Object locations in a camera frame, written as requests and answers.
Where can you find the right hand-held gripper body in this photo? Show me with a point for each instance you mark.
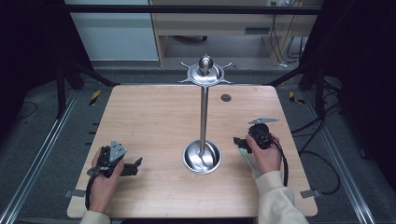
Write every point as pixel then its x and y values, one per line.
pixel 261 137

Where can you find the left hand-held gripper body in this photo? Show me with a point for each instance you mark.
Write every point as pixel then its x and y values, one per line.
pixel 115 150

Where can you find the pale green strip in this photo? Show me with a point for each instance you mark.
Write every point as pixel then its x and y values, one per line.
pixel 249 161

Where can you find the person's right hand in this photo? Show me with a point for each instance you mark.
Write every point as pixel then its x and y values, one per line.
pixel 266 158

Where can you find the person's left hand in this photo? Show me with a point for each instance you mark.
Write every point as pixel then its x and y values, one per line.
pixel 104 186

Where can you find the silver metal hook stand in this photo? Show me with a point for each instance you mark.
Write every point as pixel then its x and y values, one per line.
pixel 203 118

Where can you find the dark round table grommet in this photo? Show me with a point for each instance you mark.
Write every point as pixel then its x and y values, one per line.
pixel 226 97

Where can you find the yellow black striped marker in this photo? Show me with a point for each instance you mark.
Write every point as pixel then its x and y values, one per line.
pixel 95 97
pixel 295 97

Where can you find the white cabinet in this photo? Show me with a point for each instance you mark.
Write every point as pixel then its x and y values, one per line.
pixel 115 37

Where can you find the light wooden desk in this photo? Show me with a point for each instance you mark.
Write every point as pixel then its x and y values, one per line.
pixel 214 28

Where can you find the grey metal table bracket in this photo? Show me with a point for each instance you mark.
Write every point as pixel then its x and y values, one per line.
pixel 74 193
pixel 310 193

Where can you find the black metal frame stand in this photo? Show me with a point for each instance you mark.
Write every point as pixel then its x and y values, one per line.
pixel 61 90
pixel 319 90

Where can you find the aluminium floor rail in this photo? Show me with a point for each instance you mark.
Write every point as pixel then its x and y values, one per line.
pixel 342 174
pixel 34 165

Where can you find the black horizontal frame bar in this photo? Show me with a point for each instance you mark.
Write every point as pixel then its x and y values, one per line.
pixel 193 9

